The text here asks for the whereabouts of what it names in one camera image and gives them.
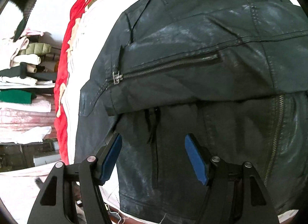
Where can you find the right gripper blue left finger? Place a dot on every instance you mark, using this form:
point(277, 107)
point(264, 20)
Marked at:
point(107, 157)

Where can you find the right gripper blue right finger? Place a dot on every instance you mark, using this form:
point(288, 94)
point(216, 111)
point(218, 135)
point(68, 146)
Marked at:
point(197, 158)

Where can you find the black leather jacket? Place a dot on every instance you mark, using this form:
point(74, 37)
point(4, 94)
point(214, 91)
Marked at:
point(231, 72)

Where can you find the green garment on rack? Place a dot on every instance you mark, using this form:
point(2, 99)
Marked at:
point(16, 96)

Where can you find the white patterned floral sheet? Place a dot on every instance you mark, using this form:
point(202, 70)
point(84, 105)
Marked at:
point(89, 38)

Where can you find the red floral blanket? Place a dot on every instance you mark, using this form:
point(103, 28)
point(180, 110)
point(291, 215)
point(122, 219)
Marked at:
point(60, 122)

